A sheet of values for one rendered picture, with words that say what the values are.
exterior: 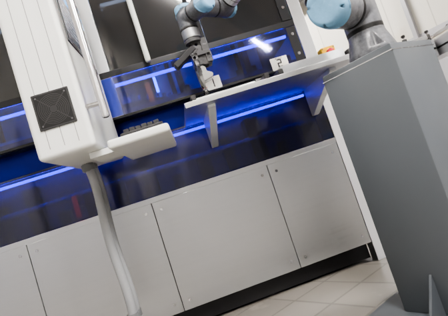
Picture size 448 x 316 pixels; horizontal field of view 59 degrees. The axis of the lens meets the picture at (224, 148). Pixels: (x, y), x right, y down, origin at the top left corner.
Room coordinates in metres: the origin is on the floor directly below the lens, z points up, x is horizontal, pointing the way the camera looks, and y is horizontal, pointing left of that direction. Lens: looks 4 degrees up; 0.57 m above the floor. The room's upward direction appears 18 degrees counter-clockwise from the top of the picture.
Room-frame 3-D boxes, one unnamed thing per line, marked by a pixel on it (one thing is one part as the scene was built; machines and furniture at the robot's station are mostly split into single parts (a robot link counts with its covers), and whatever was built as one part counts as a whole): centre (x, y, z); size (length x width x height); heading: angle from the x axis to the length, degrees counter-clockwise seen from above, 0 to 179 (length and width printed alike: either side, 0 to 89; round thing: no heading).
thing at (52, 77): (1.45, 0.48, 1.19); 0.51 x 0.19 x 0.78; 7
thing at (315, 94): (1.71, -0.48, 0.79); 0.34 x 0.03 x 0.13; 7
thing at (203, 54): (1.61, -0.03, 1.10); 0.09 x 0.08 x 0.12; 97
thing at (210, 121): (1.64, 0.02, 0.79); 0.34 x 0.03 x 0.13; 7
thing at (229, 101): (1.69, -0.23, 0.87); 0.70 x 0.48 x 0.02; 97
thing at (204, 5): (1.55, -0.10, 1.26); 0.11 x 0.11 x 0.08; 43
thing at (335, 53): (1.66, -0.41, 0.90); 0.34 x 0.26 x 0.04; 7
